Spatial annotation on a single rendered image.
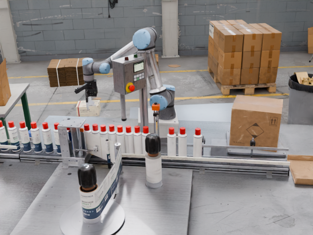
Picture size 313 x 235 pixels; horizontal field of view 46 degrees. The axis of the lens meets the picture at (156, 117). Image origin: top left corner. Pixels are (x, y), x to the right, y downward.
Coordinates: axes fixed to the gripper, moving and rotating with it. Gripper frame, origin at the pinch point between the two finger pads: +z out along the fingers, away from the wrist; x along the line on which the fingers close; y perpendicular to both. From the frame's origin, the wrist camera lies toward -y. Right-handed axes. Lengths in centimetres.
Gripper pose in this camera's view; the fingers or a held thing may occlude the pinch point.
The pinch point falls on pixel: (88, 106)
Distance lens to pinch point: 277.5
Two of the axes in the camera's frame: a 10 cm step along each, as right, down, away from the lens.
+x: -0.4, -4.2, 9.1
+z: 0.0, 9.1, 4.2
